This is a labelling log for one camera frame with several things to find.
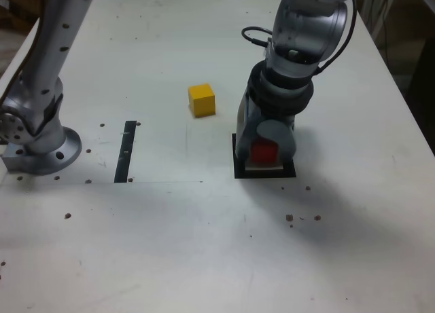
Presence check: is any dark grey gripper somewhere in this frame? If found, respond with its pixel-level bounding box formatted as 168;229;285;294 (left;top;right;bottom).
235;94;297;164

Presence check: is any black tape strip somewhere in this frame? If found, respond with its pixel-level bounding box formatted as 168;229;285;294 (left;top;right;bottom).
114;120;137;184

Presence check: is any yellow cube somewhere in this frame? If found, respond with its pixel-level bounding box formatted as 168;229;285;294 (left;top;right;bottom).
188;84;217;119

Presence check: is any brown cardboard box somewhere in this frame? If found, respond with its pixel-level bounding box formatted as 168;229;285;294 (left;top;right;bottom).
0;0;44;35

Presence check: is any thin arm base cable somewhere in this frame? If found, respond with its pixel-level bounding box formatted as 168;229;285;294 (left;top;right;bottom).
0;17;45;102

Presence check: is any pale cable bundle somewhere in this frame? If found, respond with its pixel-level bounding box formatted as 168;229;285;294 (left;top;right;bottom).
360;0;401;44

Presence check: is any black tape square outline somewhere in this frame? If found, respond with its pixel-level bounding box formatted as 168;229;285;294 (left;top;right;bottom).
231;132;297;180

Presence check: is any red cube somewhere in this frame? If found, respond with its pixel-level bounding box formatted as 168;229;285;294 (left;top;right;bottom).
250;141;277;164

